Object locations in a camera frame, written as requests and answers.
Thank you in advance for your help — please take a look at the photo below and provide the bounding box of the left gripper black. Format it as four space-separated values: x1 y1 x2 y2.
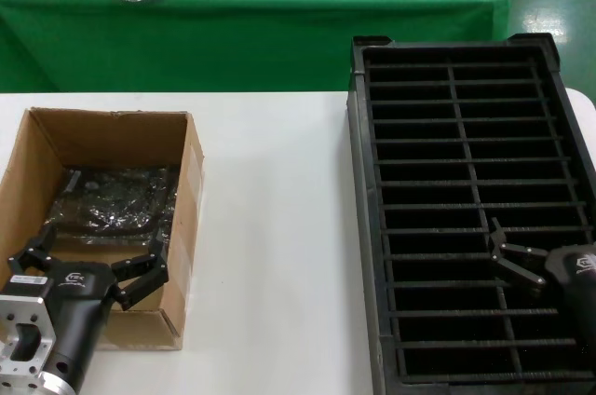
0 223 172 375

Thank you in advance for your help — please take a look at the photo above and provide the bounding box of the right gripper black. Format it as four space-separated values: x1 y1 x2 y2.
487 217 596 297

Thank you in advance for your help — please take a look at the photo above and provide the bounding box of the translucent grey antistatic bag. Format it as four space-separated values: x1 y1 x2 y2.
46 162 181 247

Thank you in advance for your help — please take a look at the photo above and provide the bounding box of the brown cardboard box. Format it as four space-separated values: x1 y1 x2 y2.
0 106 207 351

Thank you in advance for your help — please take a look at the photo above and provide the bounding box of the black slotted plastic container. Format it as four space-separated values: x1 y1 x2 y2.
346 33 596 395

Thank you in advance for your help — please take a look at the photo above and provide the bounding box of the green tablecloth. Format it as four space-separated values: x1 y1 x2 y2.
0 0 512 93

